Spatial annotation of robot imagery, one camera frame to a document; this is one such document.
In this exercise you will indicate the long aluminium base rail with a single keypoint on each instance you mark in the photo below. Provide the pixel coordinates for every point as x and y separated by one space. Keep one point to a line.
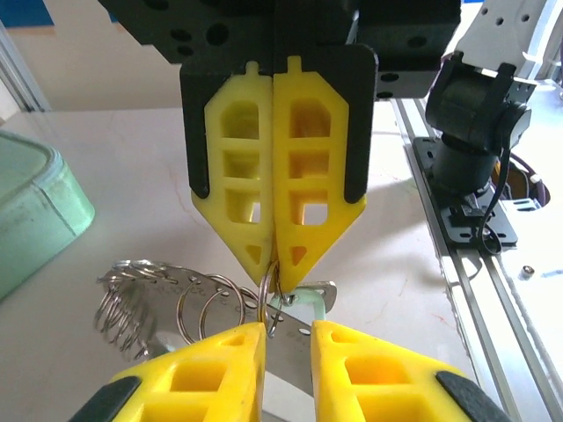
484 307

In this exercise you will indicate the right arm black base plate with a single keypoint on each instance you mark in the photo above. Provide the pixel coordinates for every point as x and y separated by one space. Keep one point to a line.
466 228

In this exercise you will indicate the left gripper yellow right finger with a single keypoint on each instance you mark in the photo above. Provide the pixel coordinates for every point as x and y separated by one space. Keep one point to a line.
396 365

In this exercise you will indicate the small metal nut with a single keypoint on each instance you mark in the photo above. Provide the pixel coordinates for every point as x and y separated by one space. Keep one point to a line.
526 272

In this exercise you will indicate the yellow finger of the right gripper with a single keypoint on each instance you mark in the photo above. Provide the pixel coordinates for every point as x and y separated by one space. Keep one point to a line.
263 176
281 176

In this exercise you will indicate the metal key band with rings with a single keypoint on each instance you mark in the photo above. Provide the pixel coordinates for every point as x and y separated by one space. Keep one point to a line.
286 360

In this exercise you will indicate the mint green zip case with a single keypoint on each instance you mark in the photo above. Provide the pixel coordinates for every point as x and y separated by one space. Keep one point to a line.
39 211

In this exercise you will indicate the aluminium corner post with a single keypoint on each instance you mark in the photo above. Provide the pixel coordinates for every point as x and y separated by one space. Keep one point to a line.
22 70

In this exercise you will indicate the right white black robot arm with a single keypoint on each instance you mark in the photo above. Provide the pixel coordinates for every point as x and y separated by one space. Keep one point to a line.
479 114

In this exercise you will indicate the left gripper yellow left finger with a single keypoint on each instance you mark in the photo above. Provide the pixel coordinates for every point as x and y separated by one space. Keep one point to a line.
198 365

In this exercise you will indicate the key with pale translucent tag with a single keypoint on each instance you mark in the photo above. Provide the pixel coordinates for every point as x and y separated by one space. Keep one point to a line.
319 303

